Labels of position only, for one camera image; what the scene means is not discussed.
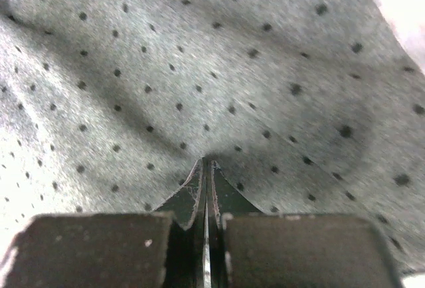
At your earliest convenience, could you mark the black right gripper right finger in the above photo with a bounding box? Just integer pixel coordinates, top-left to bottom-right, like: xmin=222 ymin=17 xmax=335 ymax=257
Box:
xmin=207 ymin=160 xmax=260 ymax=287

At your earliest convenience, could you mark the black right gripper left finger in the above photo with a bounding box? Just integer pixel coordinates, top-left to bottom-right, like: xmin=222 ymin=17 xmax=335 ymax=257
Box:
xmin=155 ymin=159 xmax=207 ymax=288

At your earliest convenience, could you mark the black dotted garment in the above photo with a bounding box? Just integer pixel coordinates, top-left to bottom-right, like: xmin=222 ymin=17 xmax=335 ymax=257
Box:
xmin=1 ymin=0 xmax=424 ymax=273

